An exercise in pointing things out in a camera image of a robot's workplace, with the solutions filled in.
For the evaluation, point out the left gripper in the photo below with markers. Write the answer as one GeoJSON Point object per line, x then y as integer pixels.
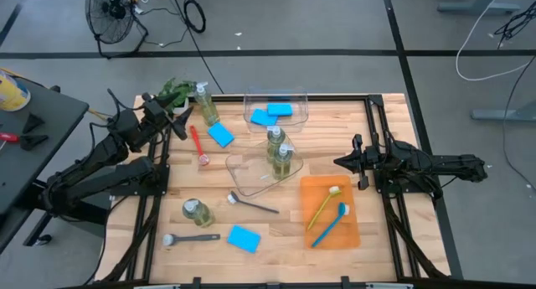
{"type": "Point", "coordinates": [157, 117]}

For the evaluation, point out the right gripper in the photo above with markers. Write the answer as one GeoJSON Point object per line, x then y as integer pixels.
{"type": "Point", "coordinates": [377, 161]}

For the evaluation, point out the clear yellow soap pump bottle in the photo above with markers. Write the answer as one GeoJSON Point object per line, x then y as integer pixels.
{"type": "Point", "coordinates": [282, 165]}
{"type": "Point", "coordinates": [275, 144]}
{"type": "Point", "coordinates": [208, 109]}

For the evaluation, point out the red dish brush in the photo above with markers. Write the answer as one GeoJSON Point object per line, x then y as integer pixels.
{"type": "Point", "coordinates": [197, 142]}

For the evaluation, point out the green dish brush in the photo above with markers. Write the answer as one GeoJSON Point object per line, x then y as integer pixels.
{"type": "Point", "coordinates": [334, 192]}

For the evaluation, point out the blue dish brush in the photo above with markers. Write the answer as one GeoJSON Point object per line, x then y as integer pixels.
{"type": "Point", "coordinates": [342, 209]}

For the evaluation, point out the blue sponge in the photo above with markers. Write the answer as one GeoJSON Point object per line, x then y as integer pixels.
{"type": "Point", "coordinates": [220, 135]}
{"type": "Point", "coordinates": [244, 239]}
{"type": "Point", "coordinates": [280, 109]}
{"type": "Point", "coordinates": [260, 118]}

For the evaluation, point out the green bottle front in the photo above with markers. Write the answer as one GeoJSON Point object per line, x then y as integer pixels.
{"type": "Point", "coordinates": [201, 215]}

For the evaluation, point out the grey dish brush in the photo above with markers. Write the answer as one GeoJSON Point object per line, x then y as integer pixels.
{"type": "Point", "coordinates": [197, 238]}

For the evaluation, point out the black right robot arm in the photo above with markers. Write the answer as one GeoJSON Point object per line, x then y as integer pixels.
{"type": "Point", "coordinates": [452, 165]}

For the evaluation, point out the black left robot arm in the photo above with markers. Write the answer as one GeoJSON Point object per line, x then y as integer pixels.
{"type": "Point", "coordinates": [117, 173]}

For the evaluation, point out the green plant white pot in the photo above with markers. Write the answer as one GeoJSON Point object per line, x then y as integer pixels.
{"type": "Point", "coordinates": [184, 90]}

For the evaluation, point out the clear plastic bin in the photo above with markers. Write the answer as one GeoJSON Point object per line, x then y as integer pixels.
{"type": "Point", "coordinates": [251, 171]}
{"type": "Point", "coordinates": [299, 119]}

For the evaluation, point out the orange silicone mat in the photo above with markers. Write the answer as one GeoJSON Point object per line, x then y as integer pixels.
{"type": "Point", "coordinates": [347, 234]}

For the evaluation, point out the small black dish brush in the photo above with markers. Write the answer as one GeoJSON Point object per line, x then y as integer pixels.
{"type": "Point", "coordinates": [233, 197]}

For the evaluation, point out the black floor fan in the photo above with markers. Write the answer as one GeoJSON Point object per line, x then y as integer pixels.
{"type": "Point", "coordinates": [109, 12]}

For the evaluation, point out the black plastic part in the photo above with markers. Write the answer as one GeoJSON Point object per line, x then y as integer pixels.
{"type": "Point", "coordinates": [33, 141]}
{"type": "Point", "coordinates": [31, 125]}

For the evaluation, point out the grey desk leg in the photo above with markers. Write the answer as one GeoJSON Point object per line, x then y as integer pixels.
{"type": "Point", "coordinates": [477, 7]}
{"type": "Point", "coordinates": [498, 114]}

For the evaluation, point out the dark grey side table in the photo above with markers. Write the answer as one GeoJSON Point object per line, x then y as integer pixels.
{"type": "Point", "coordinates": [21, 163]}

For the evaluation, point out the yellow canister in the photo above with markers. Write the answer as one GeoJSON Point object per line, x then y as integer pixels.
{"type": "Point", "coordinates": [12, 96]}

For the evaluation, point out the white light strip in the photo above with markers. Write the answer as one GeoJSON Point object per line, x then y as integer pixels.
{"type": "Point", "coordinates": [155, 286]}

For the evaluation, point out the black frame bracket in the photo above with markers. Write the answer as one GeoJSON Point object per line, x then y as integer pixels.
{"type": "Point", "coordinates": [197, 282]}
{"type": "Point", "coordinates": [345, 282]}

